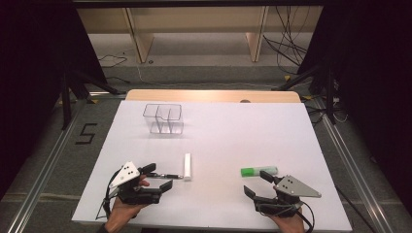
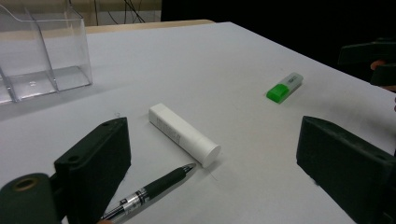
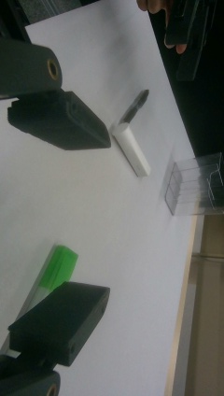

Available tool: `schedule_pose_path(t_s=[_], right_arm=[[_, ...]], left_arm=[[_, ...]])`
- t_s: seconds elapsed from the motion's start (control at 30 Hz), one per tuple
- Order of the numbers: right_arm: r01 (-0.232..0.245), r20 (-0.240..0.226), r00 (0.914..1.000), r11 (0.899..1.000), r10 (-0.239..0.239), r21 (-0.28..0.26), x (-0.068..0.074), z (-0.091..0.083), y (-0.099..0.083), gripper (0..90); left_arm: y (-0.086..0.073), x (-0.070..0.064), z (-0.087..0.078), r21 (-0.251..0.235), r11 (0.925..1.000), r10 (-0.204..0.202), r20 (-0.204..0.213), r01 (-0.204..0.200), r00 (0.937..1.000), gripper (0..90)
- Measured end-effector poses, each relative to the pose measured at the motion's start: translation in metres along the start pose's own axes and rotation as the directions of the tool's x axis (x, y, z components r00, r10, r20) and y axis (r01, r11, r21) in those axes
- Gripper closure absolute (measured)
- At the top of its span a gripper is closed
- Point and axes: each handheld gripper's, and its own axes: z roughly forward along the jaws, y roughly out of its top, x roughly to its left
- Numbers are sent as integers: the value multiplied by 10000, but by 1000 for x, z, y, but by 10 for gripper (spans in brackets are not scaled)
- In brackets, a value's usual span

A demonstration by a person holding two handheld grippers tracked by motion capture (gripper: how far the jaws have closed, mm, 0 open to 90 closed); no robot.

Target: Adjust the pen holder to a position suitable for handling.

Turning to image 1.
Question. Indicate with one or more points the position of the beige wooden shelf unit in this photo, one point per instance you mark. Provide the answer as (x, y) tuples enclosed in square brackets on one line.
[(142, 42)]

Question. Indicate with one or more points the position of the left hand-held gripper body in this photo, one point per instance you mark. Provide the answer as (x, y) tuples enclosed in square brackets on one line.
[(136, 196)]

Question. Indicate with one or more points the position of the black tripod stand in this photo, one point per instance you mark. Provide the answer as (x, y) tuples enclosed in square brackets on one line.
[(66, 103), (329, 97)]

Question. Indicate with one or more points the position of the black curtain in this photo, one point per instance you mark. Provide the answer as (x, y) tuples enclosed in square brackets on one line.
[(32, 81), (372, 81)]

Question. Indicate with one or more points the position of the person's left hand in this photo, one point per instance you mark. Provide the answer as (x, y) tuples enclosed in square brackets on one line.
[(121, 215)]

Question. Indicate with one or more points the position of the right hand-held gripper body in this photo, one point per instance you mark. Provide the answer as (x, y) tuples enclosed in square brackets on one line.
[(281, 204)]

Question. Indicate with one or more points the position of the black frame bar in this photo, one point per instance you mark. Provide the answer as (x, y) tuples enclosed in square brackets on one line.
[(194, 3)]

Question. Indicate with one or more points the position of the clear plastic pen organizer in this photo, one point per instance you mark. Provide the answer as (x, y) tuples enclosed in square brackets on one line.
[(162, 126)]

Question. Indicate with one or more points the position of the light wooden table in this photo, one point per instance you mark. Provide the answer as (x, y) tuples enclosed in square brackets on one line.
[(194, 95)]

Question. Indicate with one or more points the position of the green highlighter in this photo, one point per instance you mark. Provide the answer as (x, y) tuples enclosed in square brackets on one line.
[(256, 171)]

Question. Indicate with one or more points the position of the yellow tape piece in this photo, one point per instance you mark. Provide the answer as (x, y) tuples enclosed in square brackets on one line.
[(307, 97), (287, 77), (94, 101)]

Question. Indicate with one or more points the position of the person's right hand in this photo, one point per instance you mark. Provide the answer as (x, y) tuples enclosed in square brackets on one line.
[(291, 225)]

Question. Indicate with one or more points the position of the metal floor rail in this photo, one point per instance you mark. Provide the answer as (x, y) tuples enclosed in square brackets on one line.
[(42, 181), (353, 168)]

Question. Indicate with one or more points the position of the white eraser stick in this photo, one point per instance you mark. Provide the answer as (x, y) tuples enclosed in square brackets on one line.
[(188, 165)]

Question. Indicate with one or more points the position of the black pen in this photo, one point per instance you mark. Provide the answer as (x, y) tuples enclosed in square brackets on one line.
[(168, 176)]

